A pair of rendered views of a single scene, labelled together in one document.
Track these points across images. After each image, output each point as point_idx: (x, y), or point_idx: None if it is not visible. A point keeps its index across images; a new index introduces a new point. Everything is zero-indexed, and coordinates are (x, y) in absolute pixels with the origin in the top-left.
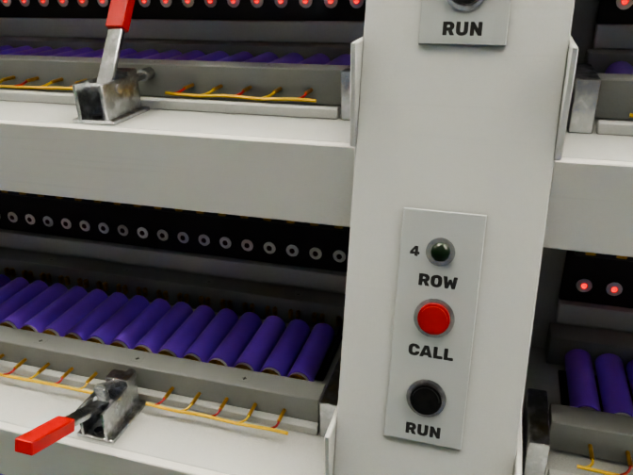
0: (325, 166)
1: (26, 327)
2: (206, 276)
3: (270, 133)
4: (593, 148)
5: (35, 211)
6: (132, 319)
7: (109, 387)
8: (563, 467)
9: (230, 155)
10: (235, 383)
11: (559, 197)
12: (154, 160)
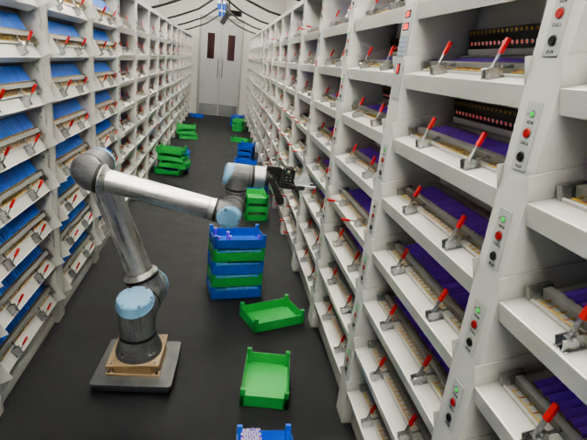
0: (372, 191)
1: (364, 209)
2: None
3: (372, 185)
4: (390, 197)
5: None
6: None
7: (359, 219)
8: (393, 251)
9: (368, 187)
10: None
11: (383, 202)
12: (364, 185)
